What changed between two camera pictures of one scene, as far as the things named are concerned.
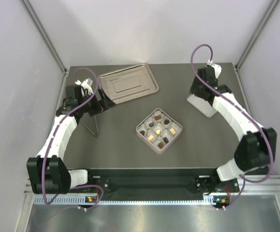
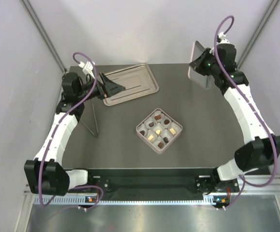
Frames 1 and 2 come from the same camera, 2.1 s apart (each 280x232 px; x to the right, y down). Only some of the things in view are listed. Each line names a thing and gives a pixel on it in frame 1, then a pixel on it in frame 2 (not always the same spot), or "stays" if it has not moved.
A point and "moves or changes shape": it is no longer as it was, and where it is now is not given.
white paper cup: (158, 116) stays
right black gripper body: (197, 87) → (208, 67)
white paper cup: (166, 136) stays
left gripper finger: (105, 103) → (109, 87)
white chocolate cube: (172, 131) stays
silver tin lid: (201, 106) moves or changes shape
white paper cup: (150, 123) stays
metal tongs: (96, 125) stays
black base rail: (188, 181) stays
